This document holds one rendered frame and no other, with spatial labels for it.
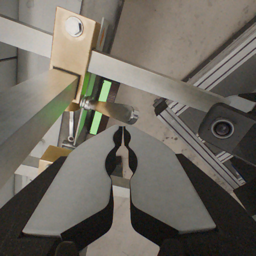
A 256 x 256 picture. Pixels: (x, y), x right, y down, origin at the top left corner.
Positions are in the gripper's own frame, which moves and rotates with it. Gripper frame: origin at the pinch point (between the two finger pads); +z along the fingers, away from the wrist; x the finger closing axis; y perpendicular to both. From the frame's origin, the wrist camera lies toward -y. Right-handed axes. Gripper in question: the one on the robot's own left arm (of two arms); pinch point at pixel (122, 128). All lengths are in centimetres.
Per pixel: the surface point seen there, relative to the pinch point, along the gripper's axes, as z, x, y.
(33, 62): 38.7, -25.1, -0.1
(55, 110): 5.0, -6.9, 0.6
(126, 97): 101, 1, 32
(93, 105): 11.2, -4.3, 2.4
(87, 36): 13.7, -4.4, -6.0
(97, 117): 30.6, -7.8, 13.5
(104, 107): 5.8, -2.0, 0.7
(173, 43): 101, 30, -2
